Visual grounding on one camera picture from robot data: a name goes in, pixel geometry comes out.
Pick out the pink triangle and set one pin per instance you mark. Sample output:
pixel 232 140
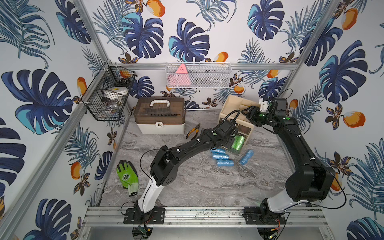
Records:
pixel 180 78

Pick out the white tape roll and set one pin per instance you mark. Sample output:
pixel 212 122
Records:
pixel 115 92

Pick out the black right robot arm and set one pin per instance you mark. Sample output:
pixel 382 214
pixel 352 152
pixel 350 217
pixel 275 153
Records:
pixel 310 181

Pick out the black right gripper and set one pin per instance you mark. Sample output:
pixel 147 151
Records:
pixel 252 113

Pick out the black wire basket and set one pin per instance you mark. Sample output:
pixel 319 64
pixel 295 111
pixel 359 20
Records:
pixel 105 109

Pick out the green work glove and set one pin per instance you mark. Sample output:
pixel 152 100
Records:
pixel 128 177

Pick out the brown lidded storage box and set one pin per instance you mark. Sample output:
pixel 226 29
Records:
pixel 160 115

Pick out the beige drawer organizer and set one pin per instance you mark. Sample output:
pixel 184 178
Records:
pixel 245 127

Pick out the green roll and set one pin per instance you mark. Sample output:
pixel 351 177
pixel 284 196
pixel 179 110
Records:
pixel 238 142

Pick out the clear bottom drawer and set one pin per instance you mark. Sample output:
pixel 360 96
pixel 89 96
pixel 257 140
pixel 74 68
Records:
pixel 228 146

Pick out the blue roll top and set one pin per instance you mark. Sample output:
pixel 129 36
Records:
pixel 218 151

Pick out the yellow black pliers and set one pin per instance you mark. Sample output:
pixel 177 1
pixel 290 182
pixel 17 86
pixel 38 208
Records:
pixel 193 133

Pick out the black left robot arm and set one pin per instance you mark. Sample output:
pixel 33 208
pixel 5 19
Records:
pixel 165 166

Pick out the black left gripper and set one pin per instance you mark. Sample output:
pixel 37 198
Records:
pixel 231 135

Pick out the clear wall tray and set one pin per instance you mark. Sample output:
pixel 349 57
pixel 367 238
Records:
pixel 204 75

